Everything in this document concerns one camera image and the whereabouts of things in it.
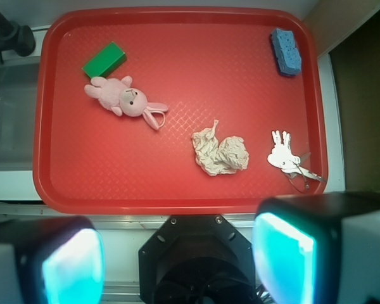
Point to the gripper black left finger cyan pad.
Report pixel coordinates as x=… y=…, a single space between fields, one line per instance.
x=51 y=260

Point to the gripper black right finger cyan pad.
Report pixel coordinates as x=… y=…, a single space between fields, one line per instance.
x=320 y=248

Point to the crumpled beige cloth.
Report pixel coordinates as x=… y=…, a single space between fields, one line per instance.
x=216 y=157

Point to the red plastic tray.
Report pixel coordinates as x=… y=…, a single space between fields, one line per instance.
x=205 y=64

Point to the pink plush bunny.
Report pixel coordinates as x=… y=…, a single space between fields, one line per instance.
x=119 y=97

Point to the steel sink basin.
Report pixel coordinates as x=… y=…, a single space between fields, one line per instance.
x=18 y=92

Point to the blue sponge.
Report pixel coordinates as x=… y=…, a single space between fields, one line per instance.
x=286 y=52

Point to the green rectangular block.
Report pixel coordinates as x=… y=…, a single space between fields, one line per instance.
x=105 y=62

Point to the black faucet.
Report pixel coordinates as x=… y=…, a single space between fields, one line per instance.
x=15 y=37

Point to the silver keys on ring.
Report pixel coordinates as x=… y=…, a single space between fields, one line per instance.
x=282 y=157

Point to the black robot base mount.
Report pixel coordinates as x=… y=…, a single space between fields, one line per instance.
x=197 y=259

